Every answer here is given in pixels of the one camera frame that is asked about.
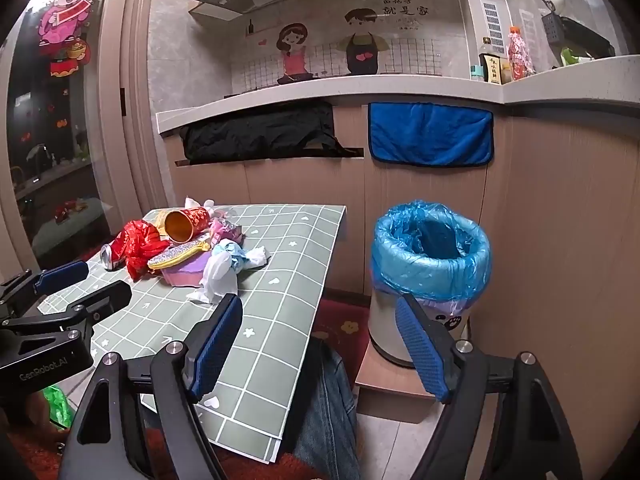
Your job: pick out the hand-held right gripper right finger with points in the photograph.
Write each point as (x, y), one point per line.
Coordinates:
(420, 350)

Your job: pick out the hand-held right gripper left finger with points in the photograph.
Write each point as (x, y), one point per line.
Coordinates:
(216, 347)

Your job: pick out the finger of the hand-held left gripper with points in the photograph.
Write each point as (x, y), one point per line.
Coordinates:
(102, 299)
(62, 274)

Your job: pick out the purple fuzzy item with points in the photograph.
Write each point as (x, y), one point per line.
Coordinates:
(187, 274)

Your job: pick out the white trash can blue liner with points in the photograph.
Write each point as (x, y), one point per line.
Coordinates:
(400, 265)

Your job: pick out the green plastic bag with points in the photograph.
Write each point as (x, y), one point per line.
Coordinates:
(56, 405)

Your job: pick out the wooden step stool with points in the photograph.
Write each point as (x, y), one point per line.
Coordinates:
(390, 390)

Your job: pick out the green checkered tablecloth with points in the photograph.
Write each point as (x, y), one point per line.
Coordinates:
(270, 310)

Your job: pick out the red crumpled wrapper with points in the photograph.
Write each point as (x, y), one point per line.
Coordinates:
(142, 245)

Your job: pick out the white crumpled plastic bag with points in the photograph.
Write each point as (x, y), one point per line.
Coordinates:
(217, 275)

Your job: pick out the red floor rug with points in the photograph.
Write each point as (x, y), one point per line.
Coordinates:
(342, 325)

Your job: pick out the gold glitter ornament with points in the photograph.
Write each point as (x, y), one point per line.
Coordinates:
(175, 256)

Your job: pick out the light blue wrapper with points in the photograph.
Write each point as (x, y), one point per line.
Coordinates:
(231, 250)

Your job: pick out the small white crumpled paper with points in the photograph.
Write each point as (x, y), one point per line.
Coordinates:
(257, 256)

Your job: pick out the person's jeans leg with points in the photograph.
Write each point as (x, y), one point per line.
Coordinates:
(330, 410)

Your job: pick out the glass door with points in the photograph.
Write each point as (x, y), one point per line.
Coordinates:
(50, 160)

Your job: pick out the pink colourful snack wrapper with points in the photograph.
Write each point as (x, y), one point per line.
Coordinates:
(227, 230)

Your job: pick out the gold red paper cup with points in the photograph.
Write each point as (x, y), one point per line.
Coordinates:
(197, 217)

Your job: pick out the white crumpled plastic wrap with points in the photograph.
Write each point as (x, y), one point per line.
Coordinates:
(196, 203)

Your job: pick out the black cloth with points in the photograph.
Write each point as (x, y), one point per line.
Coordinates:
(250, 132)

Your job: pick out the blue towel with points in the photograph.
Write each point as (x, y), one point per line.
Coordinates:
(430, 132)

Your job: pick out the cartoon figure window decal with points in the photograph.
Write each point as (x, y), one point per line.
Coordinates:
(62, 22)

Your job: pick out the white kitchen countertop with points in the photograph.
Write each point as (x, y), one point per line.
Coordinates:
(400, 87)

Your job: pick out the small teal jar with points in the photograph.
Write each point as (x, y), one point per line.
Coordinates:
(477, 73)

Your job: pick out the dark sauce bottle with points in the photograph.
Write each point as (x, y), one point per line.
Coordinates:
(489, 62)

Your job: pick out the red patterned bottle orange cap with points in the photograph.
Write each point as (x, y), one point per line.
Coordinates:
(520, 55)

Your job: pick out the white vent panel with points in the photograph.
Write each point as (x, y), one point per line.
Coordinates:
(490, 22)

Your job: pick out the black utensil holder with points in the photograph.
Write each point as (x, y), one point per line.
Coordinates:
(552, 29)

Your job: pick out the cartoon couple wall sticker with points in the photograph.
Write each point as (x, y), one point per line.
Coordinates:
(360, 35)

